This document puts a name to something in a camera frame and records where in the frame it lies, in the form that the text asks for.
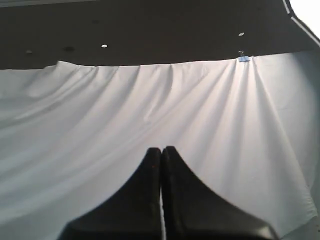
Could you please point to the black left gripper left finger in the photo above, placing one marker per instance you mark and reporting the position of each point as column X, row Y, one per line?
column 132, row 213

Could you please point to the white backdrop cloth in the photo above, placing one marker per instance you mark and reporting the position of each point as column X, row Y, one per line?
column 71, row 135

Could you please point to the blue binder clip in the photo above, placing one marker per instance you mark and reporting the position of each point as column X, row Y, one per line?
column 242, row 57

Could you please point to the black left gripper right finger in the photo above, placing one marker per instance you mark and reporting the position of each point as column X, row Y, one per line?
column 192, row 211

